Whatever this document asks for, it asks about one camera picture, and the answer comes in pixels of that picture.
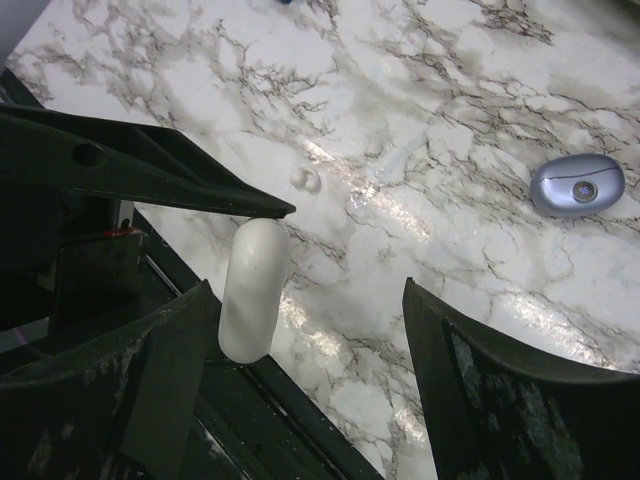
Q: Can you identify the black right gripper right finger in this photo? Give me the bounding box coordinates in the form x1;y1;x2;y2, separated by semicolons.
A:
402;280;639;479

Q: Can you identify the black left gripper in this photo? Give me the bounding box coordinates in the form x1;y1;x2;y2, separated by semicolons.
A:
1;104;296;358

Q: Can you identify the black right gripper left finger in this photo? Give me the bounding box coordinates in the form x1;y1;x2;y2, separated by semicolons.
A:
1;282;220;479

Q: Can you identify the white earbud charging case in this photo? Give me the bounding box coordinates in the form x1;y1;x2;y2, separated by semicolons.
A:
218;219;291;364

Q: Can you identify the purple earbud charging case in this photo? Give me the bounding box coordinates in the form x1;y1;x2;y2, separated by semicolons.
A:
529;153;625;218

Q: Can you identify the white earbud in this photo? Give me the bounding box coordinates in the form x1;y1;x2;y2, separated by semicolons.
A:
290;166;321;193

